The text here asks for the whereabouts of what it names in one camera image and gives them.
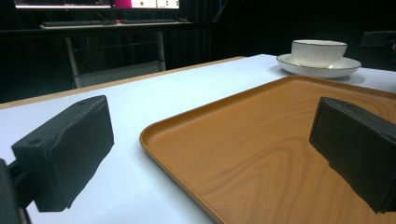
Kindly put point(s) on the dark device on stand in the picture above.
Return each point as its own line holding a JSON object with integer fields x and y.
{"x": 378, "y": 38}

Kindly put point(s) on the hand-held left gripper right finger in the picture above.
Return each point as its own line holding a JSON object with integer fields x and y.
{"x": 355, "y": 146}

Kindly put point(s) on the white gold-rimmed plate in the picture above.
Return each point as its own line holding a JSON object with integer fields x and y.
{"x": 320, "y": 69}

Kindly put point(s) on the computer monitor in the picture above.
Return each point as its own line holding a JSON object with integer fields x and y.
{"x": 62, "y": 3}
{"x": 149, "y": 3}

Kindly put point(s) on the black keyboard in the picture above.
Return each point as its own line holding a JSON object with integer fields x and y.
{"x": 146, "y": 21}
{"x": 73, "y": 23}

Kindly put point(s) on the wood-grain brown tray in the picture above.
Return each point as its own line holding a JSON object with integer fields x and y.
{"x": 264, "y": 149}

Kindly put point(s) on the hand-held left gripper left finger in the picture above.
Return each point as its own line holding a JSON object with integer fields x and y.
{"x": 71, "y": 149}

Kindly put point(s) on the white ribbed bowl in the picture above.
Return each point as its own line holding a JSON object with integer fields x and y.
{"x": 317, "y": 53}

